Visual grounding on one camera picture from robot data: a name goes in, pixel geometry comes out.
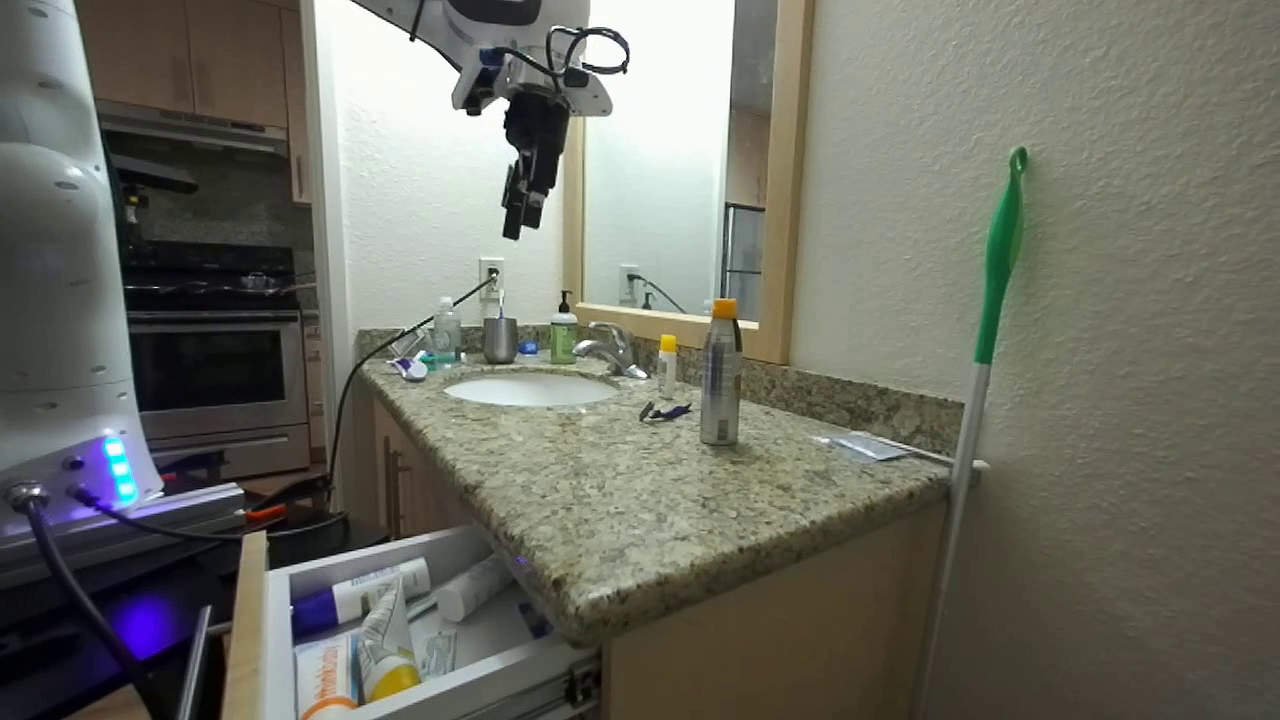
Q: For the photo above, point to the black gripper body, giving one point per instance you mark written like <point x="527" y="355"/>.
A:
<point x="536" y="135"/>

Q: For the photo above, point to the white tube with yellow lid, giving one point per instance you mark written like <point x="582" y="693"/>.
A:
<point x="388" y="643"/>

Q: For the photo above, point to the silver bottle with orange lid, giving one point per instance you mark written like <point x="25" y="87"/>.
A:
<point x="720" y="387"/>

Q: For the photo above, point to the white tube with purple cap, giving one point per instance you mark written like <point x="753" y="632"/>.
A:
<point x="365" y="588"/>

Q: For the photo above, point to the white open drawer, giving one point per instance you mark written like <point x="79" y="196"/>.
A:
<point x="522" y="667"/>

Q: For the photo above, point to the white orange thinkbaby tube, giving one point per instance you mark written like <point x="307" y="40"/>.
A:
<point x="327" y="680"/>

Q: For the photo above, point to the grey metal cup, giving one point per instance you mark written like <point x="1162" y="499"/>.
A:
<point x="498" y="340"/>

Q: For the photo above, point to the green soap pump bottle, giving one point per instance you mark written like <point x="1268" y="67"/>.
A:
<point x="566" y="339"/>

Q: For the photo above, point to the blue floss container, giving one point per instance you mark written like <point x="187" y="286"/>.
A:
<point x="530" y="351"/>

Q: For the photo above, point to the clear plastic bottle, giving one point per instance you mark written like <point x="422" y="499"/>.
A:
<point x="447" y="339"/>

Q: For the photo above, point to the chrome faucet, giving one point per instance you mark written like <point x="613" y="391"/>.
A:
<point x="608" y="351"/>

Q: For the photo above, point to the white oval sink basin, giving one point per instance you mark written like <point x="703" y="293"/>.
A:
<point x="530" y="391"/>

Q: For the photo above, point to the dark razor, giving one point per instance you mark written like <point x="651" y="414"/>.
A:
<point x="662" y="409"/>

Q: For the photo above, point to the wood framed mirror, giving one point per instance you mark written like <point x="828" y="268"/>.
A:
<point x="786" y="161"/>

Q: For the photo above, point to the flat white packet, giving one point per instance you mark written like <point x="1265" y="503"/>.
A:
<point x="866" y="446"/>

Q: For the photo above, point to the light wood vanity cabinet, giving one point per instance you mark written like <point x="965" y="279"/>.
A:
<point x="801" y="643"/>

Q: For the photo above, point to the white wall outlet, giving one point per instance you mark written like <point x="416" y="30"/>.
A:
<point x="495" y="266"/>

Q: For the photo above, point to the wooden wall cabinet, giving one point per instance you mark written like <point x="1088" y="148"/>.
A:
<point x="202" y="54"/>

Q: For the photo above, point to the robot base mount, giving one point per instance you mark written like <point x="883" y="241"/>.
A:
<point x="81" y="512"/>

